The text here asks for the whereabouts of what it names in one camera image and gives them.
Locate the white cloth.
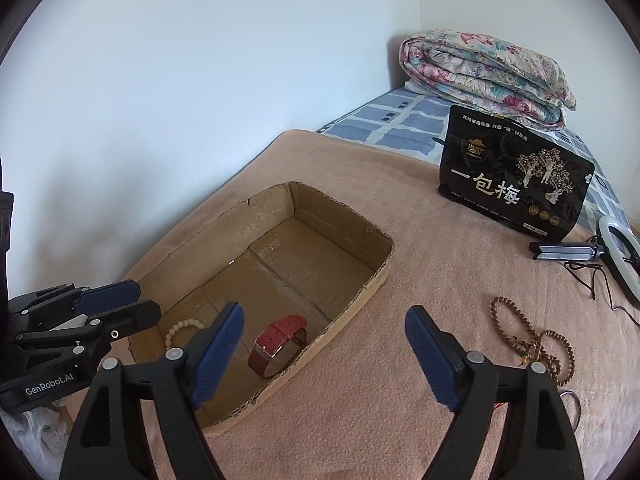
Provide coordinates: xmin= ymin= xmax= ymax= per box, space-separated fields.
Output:
xmin=4 ymin=400 xmax=71 ymax=467

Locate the white ring light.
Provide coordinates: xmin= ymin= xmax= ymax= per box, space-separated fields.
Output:
xmin=597 ymin=215 xmax=640 ymax=304

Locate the black folded tripod stand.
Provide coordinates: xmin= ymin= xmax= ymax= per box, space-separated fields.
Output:
xmin=529 ymin=240 xmax=607 ymax=264

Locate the brown wooden bead necklace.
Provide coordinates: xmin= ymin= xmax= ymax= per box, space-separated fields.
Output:
xmin=489 ymin=296 xmax=576 ymax=389

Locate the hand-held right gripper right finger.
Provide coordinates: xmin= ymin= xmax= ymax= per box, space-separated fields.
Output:
xmin=405 ymin=305 xmax=586 ymax=480

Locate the folded floral quilt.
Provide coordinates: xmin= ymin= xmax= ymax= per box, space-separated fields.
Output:
xmin=398 ymin=30 xmax=577 ymax=129

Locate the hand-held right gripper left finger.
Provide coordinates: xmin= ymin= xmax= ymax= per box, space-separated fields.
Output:
xmin=60 ymin=301 xmax=246 ymax=480

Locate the thin metal ring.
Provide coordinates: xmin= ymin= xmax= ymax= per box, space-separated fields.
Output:
xmin=559 ymin=390 xmax=582 ymax=429

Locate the cardboard box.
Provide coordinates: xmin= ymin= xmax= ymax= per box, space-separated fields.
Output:
xmin=120 ymin=181 xmax=396 ymax=436

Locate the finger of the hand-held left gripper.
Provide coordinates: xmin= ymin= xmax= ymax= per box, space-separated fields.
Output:
xmin=7 ymin=280 xmax=142 ymax=332
xmin=14 ymin=301 xmax=162 ymax=362

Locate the red leather strap watch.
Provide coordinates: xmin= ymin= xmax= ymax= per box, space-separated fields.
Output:
xmin=248 ymin=315 xmax=308 ymax=380

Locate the black ring light cable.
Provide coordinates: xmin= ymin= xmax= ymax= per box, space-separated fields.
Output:
xmin=564 ymin=259 xmax=640 ymax=328

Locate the black printed snack bag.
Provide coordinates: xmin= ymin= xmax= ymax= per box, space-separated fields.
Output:
xmin=437 ymin=105 xmax=596 ymax=241

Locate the pale bead bracelet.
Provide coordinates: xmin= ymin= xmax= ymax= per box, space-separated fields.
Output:
xmin=164 ymin=314 xmax=208 ymax=353

